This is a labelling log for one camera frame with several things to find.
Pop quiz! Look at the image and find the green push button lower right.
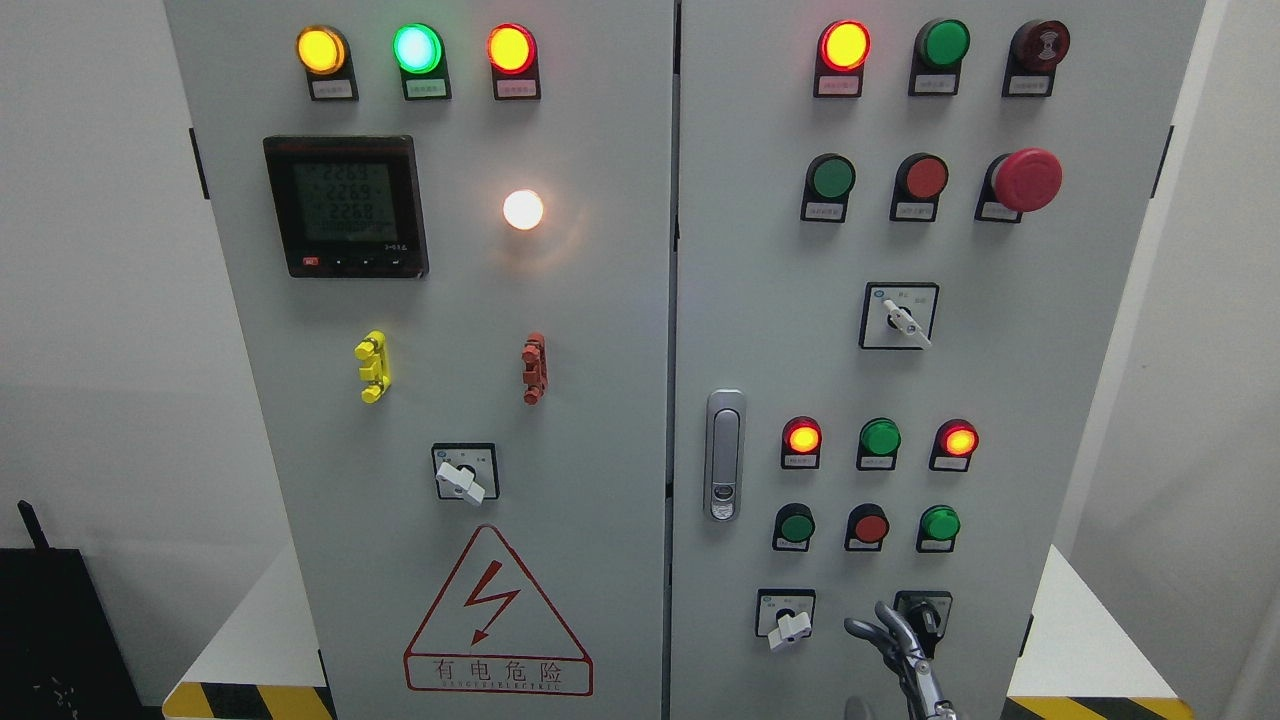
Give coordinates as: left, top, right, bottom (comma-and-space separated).
915, 505, 963, 553

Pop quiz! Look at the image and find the left door rotary selector switch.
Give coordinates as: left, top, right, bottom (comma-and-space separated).
430, 442, 500, 507

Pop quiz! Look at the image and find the red electric hazard warning sticker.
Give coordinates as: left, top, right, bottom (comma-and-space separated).
403, 524, 594, 696

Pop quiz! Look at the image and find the red indicator lamp lower right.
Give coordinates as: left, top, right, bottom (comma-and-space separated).
929, 418, 980, 471

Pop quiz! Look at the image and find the right grey cabinet door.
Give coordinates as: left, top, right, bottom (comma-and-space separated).
669, 1, 1204, 719

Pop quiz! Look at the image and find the black knob selector switch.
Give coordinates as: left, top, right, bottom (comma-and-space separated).
893, 591, 954, 660

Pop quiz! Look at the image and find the left grey cabinet door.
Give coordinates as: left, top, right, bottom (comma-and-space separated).
165, 1, 675, 719

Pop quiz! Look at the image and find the red indicator lamp top left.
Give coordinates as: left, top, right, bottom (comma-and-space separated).
486, 22, 541, 101

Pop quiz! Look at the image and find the black digital power meter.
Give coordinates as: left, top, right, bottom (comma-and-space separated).
262, 135, 429, 278

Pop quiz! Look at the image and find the grey cabinet door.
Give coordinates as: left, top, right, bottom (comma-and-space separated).
165, 1, 675, 719
669, 1, 1204, 719

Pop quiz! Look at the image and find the green indicator lamp lower middle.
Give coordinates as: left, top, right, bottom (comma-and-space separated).
856, 416, 902, 471

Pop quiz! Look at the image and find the red indicator lamp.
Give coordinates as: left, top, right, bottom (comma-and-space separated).
486, 22, 541, 101
813, 19, 870, 99
780, 416, 822, 470
929, 418, 980, 471

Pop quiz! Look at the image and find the green push button upper row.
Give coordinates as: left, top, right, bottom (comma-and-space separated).
800, 152, 856, 223

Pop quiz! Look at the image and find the green indicator lamp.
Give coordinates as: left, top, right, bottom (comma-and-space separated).
856, 416, 902, 471
908, 18, 972, 97
392, 23, 452, 101

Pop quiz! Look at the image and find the green push button lower left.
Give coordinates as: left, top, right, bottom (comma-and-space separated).
772, 503, 817, 552

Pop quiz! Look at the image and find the white platform with hazard stripes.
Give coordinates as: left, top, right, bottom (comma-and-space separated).
161, 548, 1194, 719

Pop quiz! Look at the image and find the upper right rotary selector switch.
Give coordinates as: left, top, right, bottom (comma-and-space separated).
859, 282, 940, 350

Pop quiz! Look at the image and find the dark red buzzer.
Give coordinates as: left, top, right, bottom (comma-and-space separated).
1002, 19, 1071, 97

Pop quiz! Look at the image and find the black device with antenna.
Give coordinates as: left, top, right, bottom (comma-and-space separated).
1, 501, 146, 719

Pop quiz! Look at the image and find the red push button upper row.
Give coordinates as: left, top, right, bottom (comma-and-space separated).
890, 152, 950, 223

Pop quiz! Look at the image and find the red indicator lamp top right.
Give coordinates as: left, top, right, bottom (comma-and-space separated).
813, 19, 870, 99

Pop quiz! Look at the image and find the yellow indicator lamp top left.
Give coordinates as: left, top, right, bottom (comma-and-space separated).
294, 26, 358, 101

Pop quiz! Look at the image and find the yellow terminal clip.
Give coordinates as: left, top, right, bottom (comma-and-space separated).
355, 329, 392, 404

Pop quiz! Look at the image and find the red indicator lamp lower left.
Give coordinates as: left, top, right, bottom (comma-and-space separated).
780, 416, 822, 470

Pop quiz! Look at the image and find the red mushroom emergency stop button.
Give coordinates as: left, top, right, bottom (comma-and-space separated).
974, 147, 1062, 224

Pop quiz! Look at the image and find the white glowing indicator lamp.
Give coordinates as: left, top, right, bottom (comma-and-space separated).
502, 188, 545, 231

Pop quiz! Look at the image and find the green indicator lamp top right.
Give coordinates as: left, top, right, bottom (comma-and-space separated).
908, 18, 972, 97

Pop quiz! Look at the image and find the red push button lower middle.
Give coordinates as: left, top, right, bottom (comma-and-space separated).
844, 503, 891, 552

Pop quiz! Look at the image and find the lower white rotary selector switch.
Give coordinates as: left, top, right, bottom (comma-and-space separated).
755, 588, 817, 653

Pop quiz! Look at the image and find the silver door lock handle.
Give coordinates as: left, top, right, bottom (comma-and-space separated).
704, 389, 745, 521

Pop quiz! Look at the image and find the red terminal clip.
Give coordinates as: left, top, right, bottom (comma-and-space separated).
521, 332, 548, 406

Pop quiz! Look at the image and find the green indicator lamp top left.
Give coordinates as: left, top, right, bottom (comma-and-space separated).
392, 23, 452, 101

